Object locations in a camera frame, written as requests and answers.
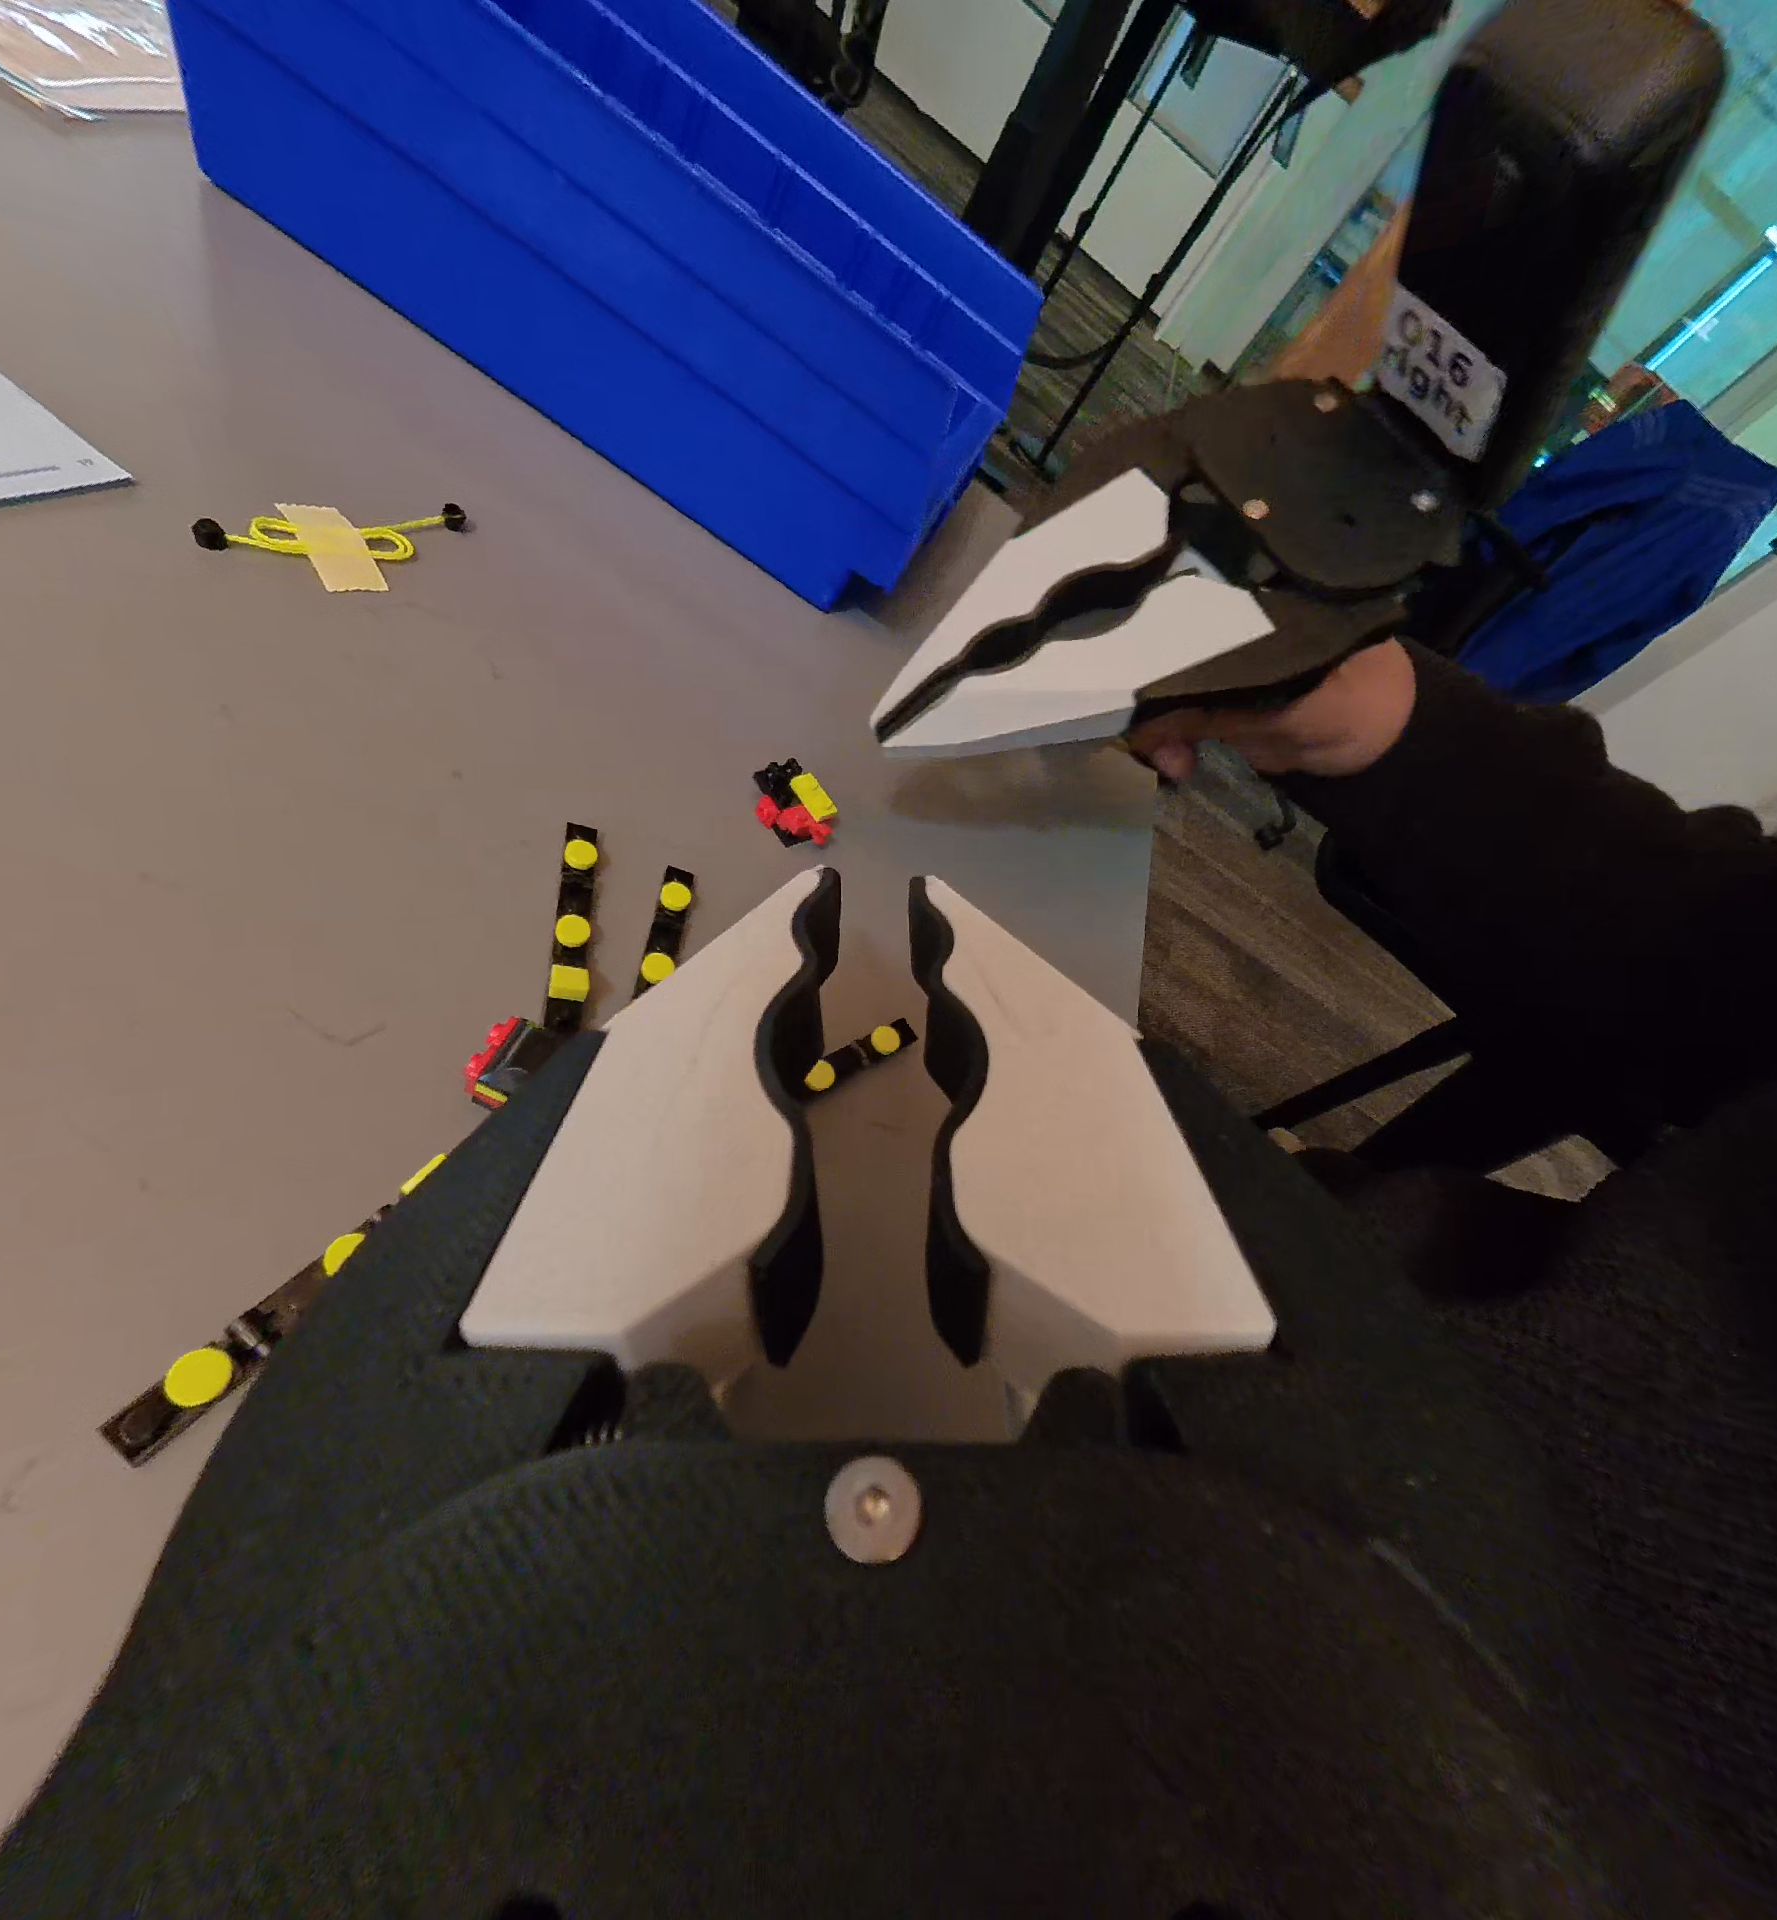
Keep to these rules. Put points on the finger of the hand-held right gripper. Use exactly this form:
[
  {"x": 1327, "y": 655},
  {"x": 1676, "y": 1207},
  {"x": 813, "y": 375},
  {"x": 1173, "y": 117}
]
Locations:
[
  {"x": 1052, "y": 570},
  {"x": 1114, "y": 677}
]

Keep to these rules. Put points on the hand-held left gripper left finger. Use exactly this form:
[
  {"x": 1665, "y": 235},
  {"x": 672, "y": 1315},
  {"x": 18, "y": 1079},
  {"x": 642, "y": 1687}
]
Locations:
[{"x": 634, "y": 1170}]

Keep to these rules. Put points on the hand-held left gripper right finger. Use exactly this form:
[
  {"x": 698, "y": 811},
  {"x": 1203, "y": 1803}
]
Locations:
[{"x": 1098, "y": 1185}]

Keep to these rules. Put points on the black yellow lego model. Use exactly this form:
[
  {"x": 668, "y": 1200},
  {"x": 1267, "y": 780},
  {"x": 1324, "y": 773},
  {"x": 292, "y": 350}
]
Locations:
[{"x": 573, "y": 931}]

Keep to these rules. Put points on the small red black lego assembly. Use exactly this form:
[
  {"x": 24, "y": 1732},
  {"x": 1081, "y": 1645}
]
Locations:
[{"x": 786, "y": 818}]

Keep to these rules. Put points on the person's right forearm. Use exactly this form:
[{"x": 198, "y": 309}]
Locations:
[{"x": 1548, "y": 901}]

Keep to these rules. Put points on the person's right hand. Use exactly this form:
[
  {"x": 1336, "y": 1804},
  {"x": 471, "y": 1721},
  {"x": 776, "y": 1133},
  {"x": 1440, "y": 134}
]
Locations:
[{"x": 1324, "y": 728}]

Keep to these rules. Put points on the blue cloth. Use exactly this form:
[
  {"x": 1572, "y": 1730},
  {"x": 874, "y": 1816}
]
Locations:
[{"x": 1625, "y": 556}]

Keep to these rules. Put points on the black stand pole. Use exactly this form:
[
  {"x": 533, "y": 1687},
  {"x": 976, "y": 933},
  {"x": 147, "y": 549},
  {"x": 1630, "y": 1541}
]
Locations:
[{"x": 1083, "y": 106}]

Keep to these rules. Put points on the person's black sweater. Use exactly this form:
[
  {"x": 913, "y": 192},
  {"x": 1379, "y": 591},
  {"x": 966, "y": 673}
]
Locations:
[{"x": 1652, "y": 1425}]

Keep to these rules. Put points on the blue plastic storage bin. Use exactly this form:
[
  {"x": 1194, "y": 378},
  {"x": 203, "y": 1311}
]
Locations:
[{"x": 529, "y": 270}]

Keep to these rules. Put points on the beige tape piece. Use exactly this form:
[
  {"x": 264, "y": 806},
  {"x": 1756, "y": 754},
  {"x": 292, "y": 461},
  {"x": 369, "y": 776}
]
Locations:
[{"x": 349, "y": 567}]

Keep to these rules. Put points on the clear plastic bag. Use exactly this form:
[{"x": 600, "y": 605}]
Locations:
[{"x": 64, "y": 45}]

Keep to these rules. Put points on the wooden post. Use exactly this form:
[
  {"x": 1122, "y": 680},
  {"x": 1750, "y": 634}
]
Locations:
[{"x": 1353, "y": 300}]

